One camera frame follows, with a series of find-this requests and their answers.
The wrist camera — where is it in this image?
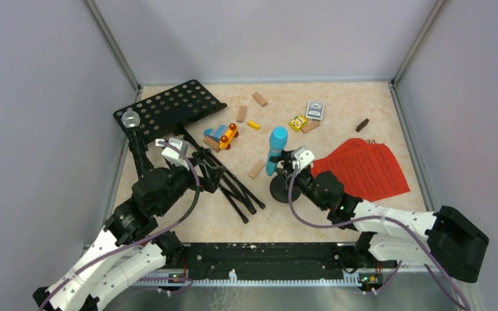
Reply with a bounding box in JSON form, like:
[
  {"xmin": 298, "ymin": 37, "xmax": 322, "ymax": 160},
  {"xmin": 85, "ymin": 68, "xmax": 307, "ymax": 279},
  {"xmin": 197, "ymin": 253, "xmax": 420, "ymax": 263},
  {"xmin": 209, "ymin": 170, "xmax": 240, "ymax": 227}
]
[
  {"xmin": 291, "ymin": 146, "xmax": 316, "ymax": 171},
  {"xmin": 155, "ymin": 137, "xmax": 189, "ymax": 170}
]

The dark brown wooden block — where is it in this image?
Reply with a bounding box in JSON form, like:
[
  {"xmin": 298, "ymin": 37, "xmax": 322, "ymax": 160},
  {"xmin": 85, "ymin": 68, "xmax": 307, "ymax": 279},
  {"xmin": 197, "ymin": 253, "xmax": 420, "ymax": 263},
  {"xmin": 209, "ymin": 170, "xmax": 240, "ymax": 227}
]
[{"xmin": 355, "ymin": 119, "xmax": 370, "ymax": 132}]

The wooden block near card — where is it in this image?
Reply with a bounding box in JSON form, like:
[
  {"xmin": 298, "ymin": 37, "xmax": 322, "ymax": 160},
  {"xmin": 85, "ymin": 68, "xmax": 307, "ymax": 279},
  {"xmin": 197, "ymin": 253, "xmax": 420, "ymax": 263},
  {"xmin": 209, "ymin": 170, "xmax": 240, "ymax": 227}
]
[{"xmin": 301, "ymin": 121, "xmax": 320, "ymax": 133}]

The blue playing card box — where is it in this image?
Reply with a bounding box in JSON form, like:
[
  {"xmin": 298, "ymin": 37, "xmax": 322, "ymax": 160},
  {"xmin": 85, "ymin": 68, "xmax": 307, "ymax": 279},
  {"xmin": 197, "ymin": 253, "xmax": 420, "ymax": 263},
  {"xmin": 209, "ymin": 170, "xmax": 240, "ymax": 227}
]
[{"xmin": 305, "ymin": 100, "xmax": 324, "ymax": 121}]

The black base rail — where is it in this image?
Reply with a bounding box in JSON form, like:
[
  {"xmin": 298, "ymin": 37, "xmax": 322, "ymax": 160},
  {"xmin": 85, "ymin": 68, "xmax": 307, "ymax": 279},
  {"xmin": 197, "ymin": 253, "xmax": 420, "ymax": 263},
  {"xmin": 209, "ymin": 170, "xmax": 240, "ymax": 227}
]
[{"xmin": 164, "ymin": 242, "xmax": 397, "ymax": 281}]

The red sheet music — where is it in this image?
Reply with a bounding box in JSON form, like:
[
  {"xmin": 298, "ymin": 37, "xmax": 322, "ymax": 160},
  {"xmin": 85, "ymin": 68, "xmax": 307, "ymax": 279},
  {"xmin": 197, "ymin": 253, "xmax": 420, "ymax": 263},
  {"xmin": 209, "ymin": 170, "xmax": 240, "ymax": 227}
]
[{"xmin": 311, "ymin": 138, "xmax": 410, "ymax": 202}]

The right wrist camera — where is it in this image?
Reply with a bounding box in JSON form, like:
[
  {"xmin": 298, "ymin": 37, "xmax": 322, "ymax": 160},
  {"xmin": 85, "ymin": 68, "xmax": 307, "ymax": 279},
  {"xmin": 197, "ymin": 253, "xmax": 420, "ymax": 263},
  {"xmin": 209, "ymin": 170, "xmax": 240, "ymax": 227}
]
[{"xmin": 291, "ymin": 146, "xmax": 316, "ymax": 171}]

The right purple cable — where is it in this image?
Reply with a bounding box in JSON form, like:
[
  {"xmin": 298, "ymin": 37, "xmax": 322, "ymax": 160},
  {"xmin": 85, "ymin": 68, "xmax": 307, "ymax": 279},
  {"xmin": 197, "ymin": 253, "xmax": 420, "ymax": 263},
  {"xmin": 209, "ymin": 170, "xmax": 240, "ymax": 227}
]
[{"xmin": 287, "ymin": 165, "xmax": 471, "ymax": 311}]

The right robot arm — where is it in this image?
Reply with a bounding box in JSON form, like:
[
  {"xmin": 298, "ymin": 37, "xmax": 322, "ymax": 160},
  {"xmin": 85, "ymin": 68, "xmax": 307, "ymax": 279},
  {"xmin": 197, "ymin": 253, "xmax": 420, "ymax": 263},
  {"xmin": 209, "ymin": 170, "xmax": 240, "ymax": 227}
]
[{"xmin": 288, "ymin": 165, "xmax": 490, "ymax": 283}]

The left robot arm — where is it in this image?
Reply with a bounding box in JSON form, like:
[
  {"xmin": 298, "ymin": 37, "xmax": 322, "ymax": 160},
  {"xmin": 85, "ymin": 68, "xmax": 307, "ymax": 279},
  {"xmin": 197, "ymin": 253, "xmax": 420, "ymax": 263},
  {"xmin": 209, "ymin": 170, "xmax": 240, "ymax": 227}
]
[{"xmin": 32, "ymin": 157, "xmax": 226, "ymax": 310}]

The small yellow block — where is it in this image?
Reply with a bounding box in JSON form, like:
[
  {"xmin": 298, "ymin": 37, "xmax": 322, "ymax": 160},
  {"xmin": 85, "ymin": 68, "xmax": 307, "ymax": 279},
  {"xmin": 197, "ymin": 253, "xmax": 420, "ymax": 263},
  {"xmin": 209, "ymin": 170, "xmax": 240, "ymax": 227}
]
[{"xmin": 247, "ymin": 121, "xmax": 261, "ymax": 130}]

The light wooden block middle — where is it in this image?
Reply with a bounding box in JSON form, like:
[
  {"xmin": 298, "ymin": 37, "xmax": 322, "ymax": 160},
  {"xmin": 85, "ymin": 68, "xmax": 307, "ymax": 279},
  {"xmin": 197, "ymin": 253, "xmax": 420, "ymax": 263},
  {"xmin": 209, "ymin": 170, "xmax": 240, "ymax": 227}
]
[{"xmin": 236, "ymin": 106, "xmax": 247, "ymax": 123}]

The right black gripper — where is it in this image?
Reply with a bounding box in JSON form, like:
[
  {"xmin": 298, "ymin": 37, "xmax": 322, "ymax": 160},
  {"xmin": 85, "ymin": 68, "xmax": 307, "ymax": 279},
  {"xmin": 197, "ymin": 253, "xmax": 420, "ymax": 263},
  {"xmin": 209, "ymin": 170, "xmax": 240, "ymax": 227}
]
[{"xmin": 276, "ymin": 161, "xmax": 329, "ymax": 211}]

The blue toy microphone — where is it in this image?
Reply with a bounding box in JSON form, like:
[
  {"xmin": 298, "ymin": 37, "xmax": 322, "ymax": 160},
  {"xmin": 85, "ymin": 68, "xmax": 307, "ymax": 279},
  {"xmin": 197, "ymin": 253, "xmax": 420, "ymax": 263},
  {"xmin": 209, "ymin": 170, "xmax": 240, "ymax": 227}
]
[{"xmin": 265, "ymin": 126, "xmax": 288, "ymax": 176}]

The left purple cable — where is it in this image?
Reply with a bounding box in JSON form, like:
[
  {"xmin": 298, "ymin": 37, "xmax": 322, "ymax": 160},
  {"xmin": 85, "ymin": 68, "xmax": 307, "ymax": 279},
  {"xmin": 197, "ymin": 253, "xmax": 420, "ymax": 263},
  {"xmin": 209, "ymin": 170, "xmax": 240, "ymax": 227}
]
[{"xmin": 38, "ymin": 139, "xmax": 202, "ymax": 311}]

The black silver-head microphone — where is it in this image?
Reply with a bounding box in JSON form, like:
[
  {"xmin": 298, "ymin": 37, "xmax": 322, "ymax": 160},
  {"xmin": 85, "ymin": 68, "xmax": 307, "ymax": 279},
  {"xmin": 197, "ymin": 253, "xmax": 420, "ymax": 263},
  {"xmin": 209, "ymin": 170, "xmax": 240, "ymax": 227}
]
[{"xmin": 121, "ymin": 111, "xmax": 154, "ymax": 179}]

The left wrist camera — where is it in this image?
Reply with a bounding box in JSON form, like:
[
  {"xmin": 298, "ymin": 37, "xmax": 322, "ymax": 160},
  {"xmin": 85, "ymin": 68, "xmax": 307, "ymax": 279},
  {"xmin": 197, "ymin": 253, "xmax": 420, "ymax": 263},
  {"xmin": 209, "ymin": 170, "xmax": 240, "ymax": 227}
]
[{"xmin": 155, "ymin": 137, "xmax": 189, "ymax": 170}]

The light wooden block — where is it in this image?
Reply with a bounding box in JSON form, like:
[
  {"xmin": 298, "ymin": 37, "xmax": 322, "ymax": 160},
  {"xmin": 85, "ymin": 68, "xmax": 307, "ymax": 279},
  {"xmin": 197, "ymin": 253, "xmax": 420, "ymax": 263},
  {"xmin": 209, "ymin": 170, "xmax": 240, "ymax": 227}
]
[
  {"xmin": 236, "ymin": 106, "xmax": 247, "ymax": 123},
  {"xmin": 252, "ymin": 92, "xmax": 268, "ymax": 107},
  {"xmin": 248, "ymin": 160, "xmax": 266, "ymax": 179}
]

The light wooden block back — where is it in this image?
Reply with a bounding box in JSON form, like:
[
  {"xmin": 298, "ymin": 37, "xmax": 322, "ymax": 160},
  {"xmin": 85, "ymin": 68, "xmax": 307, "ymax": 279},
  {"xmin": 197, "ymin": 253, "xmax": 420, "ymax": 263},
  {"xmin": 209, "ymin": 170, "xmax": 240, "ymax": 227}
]
[{"xmin": 252, "ymin": 92, "xmax": 268, "ymax": 107}]

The black music stand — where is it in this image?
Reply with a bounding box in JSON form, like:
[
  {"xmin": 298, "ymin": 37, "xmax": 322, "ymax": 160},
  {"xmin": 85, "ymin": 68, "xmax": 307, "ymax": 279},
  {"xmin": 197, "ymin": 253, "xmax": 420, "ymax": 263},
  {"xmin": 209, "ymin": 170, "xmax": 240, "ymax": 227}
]
[{"xmin": 110, "ymin": 80, "xmax": 265, "ymax": 225}]

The light wooden block front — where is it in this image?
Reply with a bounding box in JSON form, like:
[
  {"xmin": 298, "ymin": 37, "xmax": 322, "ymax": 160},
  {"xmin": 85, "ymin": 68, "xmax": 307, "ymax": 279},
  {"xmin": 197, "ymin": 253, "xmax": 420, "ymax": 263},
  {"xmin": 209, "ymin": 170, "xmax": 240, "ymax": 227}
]
[{"xmin": 248, "ymin": 160, "xmax": 266, "ymax": 179}]

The purple cable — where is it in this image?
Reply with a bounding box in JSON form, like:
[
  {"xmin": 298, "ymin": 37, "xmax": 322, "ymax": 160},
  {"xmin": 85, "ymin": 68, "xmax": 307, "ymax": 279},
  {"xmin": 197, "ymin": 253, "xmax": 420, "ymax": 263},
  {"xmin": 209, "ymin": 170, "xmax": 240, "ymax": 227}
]
[
  {"xmin": 38, "ymin": 139, "xmax": 202, "ymax": 311},
  {"xmin": 287, "ymin": 165, "xmax": 471, "ymax": 311}
]

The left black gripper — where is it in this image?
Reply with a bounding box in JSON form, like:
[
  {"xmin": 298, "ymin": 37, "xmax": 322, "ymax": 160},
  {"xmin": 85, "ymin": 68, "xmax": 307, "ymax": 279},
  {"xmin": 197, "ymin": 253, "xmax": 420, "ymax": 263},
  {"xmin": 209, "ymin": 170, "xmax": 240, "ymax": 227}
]
[{"xmin": 156, "ymin": 157, "xmax": 226, "ymax": 216}]

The black round-base microphone stand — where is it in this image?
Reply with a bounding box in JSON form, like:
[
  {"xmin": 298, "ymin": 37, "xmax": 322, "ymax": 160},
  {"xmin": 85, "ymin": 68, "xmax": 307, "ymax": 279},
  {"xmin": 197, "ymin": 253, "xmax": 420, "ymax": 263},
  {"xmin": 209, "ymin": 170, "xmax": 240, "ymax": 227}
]
[{"xmin": 269, "ymin": 150, "xmax": 302, "ymax": 203}]

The blue yellow toy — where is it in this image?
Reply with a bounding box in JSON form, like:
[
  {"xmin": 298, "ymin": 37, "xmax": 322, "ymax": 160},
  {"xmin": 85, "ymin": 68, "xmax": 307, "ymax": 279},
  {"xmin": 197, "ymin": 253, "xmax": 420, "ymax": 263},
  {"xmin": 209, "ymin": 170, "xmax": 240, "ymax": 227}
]
[{"xmin": 204, "ymin": 123, "xmax": 239, "ymax": 152}]

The yellow toy block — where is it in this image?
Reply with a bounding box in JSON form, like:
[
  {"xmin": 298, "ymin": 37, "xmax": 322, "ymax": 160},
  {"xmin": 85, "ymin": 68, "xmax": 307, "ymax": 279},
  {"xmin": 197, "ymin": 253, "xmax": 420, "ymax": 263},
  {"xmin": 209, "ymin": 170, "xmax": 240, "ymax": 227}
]
[{"xmin": 288, "ymin": 115, "xmax": 308, "ymax": 132}]

